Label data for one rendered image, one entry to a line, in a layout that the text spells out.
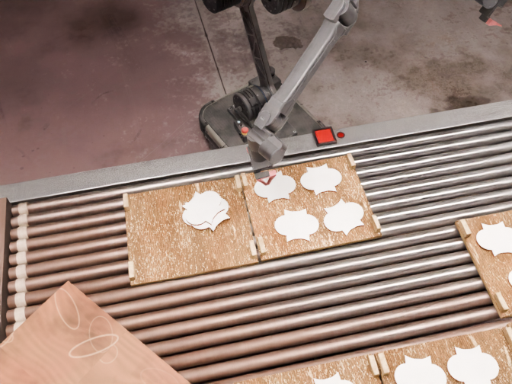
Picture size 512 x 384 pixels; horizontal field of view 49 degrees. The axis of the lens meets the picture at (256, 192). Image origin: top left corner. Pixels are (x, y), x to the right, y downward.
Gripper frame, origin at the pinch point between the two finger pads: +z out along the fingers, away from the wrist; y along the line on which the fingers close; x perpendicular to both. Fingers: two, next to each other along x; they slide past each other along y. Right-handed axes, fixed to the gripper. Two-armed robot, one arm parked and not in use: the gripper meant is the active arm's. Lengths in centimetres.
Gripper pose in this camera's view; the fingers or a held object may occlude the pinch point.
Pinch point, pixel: (263, 172)
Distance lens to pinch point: 188.1
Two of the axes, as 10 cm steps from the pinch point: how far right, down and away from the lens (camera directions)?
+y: -2.4, -7.8, 5.7
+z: 1.3, 5.6, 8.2
